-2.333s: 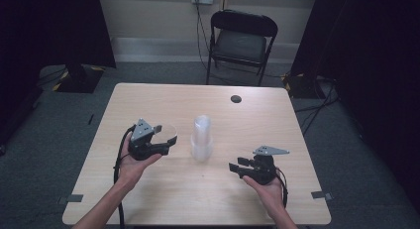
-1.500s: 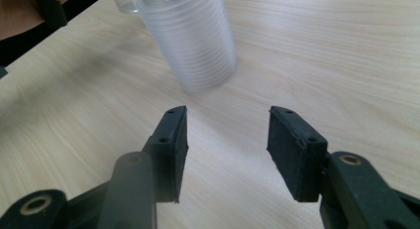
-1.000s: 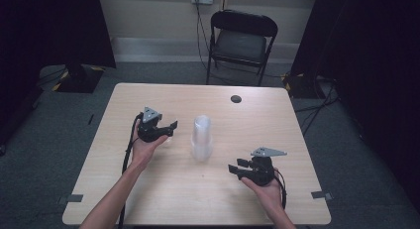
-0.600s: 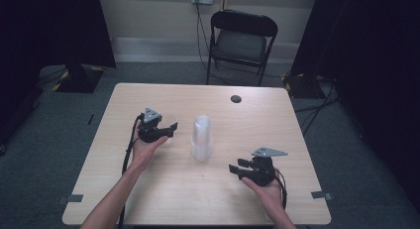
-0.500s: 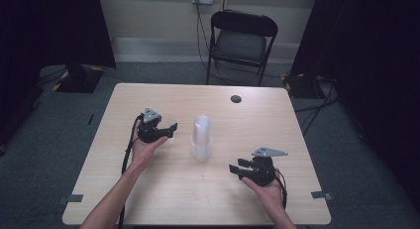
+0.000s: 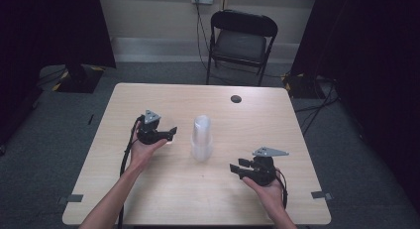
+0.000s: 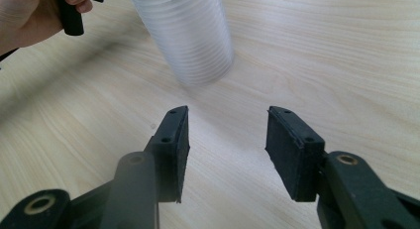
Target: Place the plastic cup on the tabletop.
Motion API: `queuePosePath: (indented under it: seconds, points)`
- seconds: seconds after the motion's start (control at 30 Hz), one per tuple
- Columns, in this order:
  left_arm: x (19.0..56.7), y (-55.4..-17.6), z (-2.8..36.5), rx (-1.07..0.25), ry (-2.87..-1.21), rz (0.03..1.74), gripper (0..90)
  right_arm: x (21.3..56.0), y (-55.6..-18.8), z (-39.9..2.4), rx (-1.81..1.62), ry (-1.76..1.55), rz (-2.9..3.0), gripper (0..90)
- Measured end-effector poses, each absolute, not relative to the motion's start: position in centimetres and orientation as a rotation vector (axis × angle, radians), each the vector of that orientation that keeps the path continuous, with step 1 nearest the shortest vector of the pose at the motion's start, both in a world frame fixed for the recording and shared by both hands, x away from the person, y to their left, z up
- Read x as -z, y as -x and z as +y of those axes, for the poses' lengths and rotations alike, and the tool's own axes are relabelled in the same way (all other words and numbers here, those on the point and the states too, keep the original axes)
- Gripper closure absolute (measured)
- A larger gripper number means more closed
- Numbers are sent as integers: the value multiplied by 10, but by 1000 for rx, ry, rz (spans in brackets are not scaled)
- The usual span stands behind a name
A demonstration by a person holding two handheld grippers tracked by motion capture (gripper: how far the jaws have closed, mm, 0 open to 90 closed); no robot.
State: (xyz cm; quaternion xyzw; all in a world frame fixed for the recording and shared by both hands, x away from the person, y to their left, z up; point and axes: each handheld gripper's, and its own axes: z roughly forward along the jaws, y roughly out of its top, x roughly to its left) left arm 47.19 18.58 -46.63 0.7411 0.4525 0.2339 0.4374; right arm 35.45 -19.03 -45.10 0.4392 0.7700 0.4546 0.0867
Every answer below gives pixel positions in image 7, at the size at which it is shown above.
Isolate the stack of clear plastic cups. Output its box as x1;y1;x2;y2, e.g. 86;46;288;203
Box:
129;0;236;88

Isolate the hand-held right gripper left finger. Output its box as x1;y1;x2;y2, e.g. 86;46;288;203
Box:
144;105;191;204

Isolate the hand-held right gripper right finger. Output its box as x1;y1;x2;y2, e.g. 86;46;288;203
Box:
264;105;327;203

